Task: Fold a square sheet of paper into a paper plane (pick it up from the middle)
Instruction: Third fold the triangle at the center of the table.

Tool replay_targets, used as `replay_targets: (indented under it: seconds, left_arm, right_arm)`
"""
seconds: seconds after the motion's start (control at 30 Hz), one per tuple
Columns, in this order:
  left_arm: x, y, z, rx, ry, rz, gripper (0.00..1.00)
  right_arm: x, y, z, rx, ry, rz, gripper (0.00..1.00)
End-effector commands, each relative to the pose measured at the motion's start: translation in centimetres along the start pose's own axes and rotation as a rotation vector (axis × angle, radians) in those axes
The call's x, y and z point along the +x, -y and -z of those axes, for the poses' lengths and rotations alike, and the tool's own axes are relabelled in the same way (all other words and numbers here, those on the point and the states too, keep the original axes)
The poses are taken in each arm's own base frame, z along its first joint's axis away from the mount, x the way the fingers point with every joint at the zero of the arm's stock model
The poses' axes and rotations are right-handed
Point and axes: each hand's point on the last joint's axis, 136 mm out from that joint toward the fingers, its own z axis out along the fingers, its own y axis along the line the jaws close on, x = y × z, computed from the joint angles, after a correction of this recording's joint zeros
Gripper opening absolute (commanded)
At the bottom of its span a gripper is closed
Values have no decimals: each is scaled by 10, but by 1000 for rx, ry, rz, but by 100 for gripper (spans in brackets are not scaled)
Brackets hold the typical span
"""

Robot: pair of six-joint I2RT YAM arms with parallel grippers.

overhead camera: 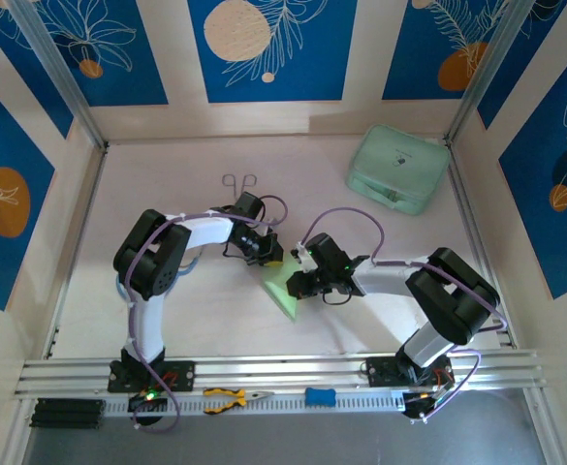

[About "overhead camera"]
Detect metal scissor tongs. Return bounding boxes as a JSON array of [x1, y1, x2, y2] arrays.
[[221, 172, 259, 198]]

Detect yellow and black pliers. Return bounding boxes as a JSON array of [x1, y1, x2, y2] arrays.
[[203, 387, 275, 416]]

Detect mint green zipper pouch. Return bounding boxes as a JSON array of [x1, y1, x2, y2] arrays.
[[344, 124, 451, 218]]

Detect black stacked bars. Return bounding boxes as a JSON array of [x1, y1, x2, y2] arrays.
[[29, 397, 106, 430]]

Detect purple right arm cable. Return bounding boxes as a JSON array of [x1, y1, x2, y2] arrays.
[[303, 206, 507, 422]]

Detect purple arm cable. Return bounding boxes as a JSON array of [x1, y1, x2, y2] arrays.
[[122, 194, 290, 436], [303, 206, 507, 422]]

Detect aluminium rail frame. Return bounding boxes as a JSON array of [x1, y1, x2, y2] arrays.
[[14, 351, 549, 401]]

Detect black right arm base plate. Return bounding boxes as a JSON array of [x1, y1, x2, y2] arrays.
[[365, 356, 454, 388]]

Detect grey slotted cable duct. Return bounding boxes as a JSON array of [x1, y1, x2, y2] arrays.
[[103, 389, 408, 419]]

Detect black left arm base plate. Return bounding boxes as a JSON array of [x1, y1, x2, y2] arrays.
[[107, 358, 197, 394]]

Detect aluminium side rail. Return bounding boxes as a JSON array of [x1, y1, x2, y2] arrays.
[[445, 139, 520, 350], [43, 142, 110, 362]]

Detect black connector board with wires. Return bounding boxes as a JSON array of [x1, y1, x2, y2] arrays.
[[127, 385, 171, 413], [401, 382, 461, 425]]

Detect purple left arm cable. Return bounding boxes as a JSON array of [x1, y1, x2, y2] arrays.
[[122, 194, 290, 436]]

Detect aluminium corner post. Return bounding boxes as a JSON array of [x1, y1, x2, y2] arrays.
[[445, 0, 541, 146], [9, 0, 110, 149]]

